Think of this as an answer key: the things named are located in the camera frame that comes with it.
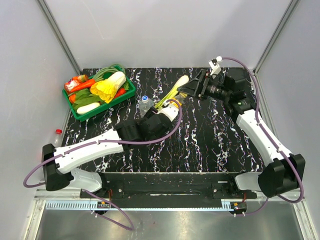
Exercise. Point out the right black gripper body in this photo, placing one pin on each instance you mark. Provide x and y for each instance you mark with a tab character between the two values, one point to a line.
211	89

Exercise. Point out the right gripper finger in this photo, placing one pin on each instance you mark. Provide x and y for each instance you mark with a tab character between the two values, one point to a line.
189	89
199	77

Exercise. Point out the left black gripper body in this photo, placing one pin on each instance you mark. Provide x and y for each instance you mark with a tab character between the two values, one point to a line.
151	113

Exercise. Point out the orange juice bottle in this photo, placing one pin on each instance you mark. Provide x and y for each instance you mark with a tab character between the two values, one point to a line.
179	99

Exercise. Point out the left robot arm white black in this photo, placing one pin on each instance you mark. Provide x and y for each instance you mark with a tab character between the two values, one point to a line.
63	171

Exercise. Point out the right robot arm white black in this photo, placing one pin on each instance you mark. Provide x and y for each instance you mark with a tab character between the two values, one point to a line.
283	170

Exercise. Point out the clear bottle blue cap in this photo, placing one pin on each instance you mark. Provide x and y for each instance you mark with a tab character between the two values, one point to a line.
144	105

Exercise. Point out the water bottle red cap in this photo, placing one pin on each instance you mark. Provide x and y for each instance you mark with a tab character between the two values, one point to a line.
57	138

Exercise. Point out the toy green onion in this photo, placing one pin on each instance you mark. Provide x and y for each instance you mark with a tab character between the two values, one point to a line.
173	92

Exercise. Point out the black marble mat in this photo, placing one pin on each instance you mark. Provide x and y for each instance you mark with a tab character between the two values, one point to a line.
207	140

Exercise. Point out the small orange carrot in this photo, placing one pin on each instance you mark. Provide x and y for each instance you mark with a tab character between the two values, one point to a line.
120	92

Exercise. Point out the toy napa cabbage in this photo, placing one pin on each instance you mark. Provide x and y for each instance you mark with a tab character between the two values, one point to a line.
107	89

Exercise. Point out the green plastic basket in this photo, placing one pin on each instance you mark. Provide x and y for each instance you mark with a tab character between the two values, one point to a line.
130	92

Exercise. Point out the green beans bundle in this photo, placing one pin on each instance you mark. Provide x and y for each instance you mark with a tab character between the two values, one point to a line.
106	72

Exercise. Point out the white toy radish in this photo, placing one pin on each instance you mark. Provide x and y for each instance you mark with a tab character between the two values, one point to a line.
87	108

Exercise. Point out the long orange carrot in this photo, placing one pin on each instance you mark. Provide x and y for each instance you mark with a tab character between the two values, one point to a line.
84	85

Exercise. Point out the green leafy vegetable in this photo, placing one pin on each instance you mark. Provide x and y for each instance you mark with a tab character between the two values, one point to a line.
85	97

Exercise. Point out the orange tomato piece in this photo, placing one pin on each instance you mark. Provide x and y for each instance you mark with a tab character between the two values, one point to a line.
72	98

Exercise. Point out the red snack packet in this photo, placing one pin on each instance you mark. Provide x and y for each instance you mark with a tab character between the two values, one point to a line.
74	82

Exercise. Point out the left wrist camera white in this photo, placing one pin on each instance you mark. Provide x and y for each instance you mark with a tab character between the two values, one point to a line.
170	109

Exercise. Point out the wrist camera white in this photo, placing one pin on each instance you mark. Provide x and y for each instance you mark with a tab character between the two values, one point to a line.
215	65
170	109

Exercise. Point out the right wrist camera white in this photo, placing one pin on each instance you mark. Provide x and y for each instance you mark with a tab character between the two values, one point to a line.
215	65

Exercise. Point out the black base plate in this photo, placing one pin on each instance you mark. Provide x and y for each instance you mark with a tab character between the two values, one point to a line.
213	185

